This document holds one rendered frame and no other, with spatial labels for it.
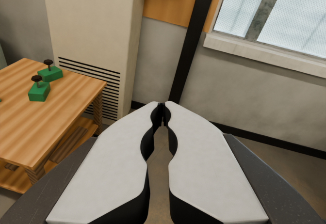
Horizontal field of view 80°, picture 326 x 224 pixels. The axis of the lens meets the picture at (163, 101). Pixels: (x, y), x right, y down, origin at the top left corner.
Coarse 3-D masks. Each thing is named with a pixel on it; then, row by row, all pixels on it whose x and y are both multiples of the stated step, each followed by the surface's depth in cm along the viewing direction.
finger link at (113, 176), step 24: (120, 120) 10; (144, 120) 10; (96, 144) 8; (120, 144) 8; (144, 144) 9; (96, 168) 7; (120, 168) 7; (144, 168) 7; (72, 192) 6; (96, 192) 6; (120, 192) 6; (144, 192) 6; (48, 216) 6; (72, 216) 6; (96, 216) 6; (120, 216) 6; (144, 216) 7
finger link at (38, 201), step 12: (84, 144) 8; (72, 156) 8; (84, 156) 8; (60, 168) 7; (72, 168) 7; (48, 180) 7; (60, 180) 7; (36, 192) 6; (48, 192) 6; (60, 192) 6; (24, 204) 6; (36, 204) 6; (48, 204) 6; (12, 216) 6; (24, 216) 6; (36, 216) 6
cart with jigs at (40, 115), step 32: (32, 64) 123; (0, 96) 97; (32, 96) 97; (64, 96) 106; (96, 96) 115; (0, 128) 83; (32, 128) 87; (64, 128) 90; (96, 128) 139; (0, 160) 108; (32, 160) 75
